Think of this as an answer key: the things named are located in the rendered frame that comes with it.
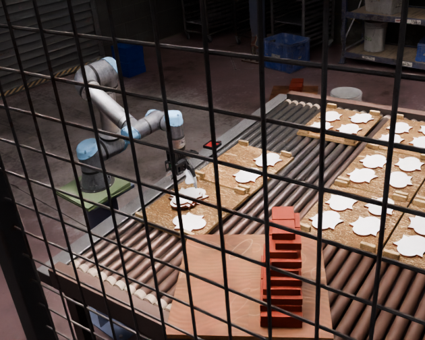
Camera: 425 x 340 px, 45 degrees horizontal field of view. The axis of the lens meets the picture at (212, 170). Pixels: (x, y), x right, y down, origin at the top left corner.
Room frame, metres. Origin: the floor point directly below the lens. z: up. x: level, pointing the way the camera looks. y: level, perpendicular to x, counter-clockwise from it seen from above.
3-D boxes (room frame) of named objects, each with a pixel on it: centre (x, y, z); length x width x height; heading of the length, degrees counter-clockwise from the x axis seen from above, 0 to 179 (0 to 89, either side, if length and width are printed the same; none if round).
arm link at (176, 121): (2.00, 0.15, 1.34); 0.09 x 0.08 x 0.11; 43
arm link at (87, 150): (2.33, 0.60, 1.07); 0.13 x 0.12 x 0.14; 133
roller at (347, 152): (2.05, -0.45, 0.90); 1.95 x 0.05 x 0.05; 143
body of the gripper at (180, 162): (1.99, 0.15, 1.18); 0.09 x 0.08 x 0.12; 138
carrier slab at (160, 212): (1.98, 0.11, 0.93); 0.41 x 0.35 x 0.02; 142
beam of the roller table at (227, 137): (2.46, 0.09, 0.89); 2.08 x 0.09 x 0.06; 143
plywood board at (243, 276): (1.34, -0.10, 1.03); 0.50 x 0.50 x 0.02; 82
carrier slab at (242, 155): (2.31, -0.16, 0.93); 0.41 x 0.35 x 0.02; 141
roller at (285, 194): (2.11, -0.37, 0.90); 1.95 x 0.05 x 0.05; 143
